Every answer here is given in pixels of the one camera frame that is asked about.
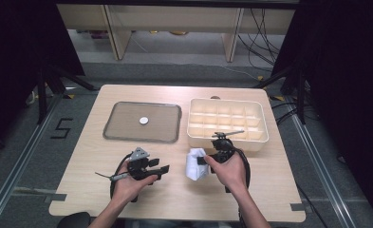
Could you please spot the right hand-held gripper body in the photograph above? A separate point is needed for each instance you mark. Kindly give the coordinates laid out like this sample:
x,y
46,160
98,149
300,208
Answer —
x,y
223,148

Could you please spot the white sock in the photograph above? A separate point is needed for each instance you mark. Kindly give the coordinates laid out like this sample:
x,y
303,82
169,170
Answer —
x,y
195,164

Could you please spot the aluminium floor rail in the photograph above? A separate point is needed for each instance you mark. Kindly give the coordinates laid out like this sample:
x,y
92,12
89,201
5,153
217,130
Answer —
x,y
14,167
317,164

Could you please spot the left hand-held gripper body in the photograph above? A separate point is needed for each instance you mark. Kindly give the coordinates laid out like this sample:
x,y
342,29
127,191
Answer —
x,y
139,169

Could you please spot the small brown round object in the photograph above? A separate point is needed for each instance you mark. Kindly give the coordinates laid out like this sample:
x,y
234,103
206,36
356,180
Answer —
x,y
215,97

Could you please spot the light wooden desk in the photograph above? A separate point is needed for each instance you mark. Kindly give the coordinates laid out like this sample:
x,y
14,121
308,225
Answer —
x,y
174,20

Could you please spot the black curtain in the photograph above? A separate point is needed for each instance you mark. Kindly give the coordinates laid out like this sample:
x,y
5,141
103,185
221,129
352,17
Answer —
x,y
19,63
342,95

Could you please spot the person's left hand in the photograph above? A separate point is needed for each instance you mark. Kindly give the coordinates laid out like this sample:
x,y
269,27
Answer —
x,y
127,188

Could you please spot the cream divided storage box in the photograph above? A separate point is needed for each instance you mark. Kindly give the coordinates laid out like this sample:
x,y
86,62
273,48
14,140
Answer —
x,y
227,120

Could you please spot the person's right hand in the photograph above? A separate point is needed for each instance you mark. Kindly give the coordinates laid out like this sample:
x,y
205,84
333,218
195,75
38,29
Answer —
x,y
228,172

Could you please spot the black metal stand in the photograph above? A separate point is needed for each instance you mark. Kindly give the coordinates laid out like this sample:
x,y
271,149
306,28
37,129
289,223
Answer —
x,y
42,95
300,95

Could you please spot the black chair seat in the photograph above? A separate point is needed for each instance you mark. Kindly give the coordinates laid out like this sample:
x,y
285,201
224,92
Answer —
x,y
74,220

